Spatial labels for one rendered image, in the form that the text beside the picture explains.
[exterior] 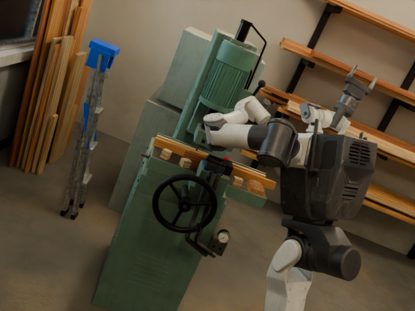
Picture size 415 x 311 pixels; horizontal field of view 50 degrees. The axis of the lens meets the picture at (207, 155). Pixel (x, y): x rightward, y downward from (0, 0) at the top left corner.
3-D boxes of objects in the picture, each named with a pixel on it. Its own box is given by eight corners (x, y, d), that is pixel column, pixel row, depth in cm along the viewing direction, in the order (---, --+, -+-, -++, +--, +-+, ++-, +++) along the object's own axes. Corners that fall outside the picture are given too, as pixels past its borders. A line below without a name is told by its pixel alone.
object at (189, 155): (180, 161, 217) (185, 150, 215) (181, 161, 218) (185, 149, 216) (225, 178, 221) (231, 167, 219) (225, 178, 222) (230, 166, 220)
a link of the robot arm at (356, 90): (375, 90, 194) (360, 114, 195) (365, 91, 204) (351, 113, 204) (351, 74, 193) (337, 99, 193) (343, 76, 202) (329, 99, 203)
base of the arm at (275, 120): (269, 173, 162) (294, 172, 153) (246, 157, 155) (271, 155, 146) (280, 136, 167) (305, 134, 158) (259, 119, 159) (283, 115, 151)
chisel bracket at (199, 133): (192, 145, 219) (199, 129, 216) (192, 136, 232) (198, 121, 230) (206, 150, 220) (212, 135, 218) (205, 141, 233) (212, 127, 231)
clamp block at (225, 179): (193, 186, 204) (201, 169, 201) (193, 174, 216) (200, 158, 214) (223, 197, 206) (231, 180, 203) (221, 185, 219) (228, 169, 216)
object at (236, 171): (152, 145, 223) (155, 137, 221) (152, 144, 225) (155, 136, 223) (273, 190, 233) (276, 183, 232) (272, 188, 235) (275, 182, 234)
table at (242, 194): (143, 174, 201) (148, 163, 199) (149, 152, 230) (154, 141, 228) (265, 218, 211) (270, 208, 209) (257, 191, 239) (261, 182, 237)
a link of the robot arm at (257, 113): (249, 135, 191) (261, 118, 182) (234, 117, 194) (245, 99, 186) (267, 128, 198) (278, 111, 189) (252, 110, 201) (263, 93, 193)
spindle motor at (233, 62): (198, 104, 208) (224, 41, 199) (197, 95, 225) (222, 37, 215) (233, 118, 211) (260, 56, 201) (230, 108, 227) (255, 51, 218)
